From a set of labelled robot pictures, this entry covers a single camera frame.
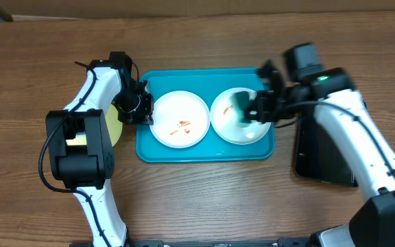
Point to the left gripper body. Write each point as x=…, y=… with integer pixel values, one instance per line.
x=131, y=107

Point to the green scouring sponge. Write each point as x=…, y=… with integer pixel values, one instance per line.
x=241, y=101

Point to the yellow-green plate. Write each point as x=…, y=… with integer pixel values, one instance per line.
x=114, y=126

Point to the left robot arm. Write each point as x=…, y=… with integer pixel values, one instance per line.
x=78, y=157

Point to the black water tray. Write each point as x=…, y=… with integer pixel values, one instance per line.
x=317, y=157

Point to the teal plastic tray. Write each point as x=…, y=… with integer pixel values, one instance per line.
x=207, y=84

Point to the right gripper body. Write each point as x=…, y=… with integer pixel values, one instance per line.
x=273, y=106

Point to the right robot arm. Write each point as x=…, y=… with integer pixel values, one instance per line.
x=337, y=106

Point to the white plate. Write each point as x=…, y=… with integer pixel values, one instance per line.
x=224, y=120
x=181, y=119

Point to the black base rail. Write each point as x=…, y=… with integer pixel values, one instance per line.
x=282, y=242

